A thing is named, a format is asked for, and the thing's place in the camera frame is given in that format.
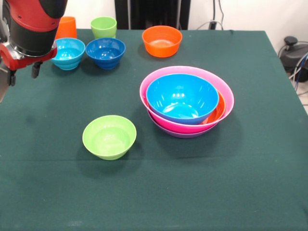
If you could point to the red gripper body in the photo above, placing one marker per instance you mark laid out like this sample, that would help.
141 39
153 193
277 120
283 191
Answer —
16 61

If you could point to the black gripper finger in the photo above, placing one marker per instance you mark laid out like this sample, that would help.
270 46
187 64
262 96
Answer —
11 78
36 69

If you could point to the small light blue bowl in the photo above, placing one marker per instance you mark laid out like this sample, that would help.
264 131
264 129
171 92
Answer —
69 54

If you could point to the orange cup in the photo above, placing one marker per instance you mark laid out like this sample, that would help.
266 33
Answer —
68 27

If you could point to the small dark blue bowl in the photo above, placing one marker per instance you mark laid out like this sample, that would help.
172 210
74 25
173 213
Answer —
106 54

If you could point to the small green bowl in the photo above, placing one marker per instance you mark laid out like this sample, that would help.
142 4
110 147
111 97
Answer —
109 139

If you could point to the medium blue bowl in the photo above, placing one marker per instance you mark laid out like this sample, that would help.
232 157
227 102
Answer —
180 93

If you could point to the large pink bowl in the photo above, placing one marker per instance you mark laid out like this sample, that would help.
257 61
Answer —
183 128

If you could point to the wide orange bowl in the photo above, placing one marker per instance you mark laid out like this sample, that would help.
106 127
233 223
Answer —
217 113

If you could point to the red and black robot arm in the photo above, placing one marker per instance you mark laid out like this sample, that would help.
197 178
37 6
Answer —
31 24

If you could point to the green cup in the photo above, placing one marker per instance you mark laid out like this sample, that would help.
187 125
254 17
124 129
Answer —
103 27

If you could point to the small deep orange bowl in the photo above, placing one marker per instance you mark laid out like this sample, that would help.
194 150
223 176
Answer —
161 39

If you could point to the dark green tablecloth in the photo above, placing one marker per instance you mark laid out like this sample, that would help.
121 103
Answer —
154 192

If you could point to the grey wheeled floor base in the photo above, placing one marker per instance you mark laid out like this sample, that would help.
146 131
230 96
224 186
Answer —
294 51

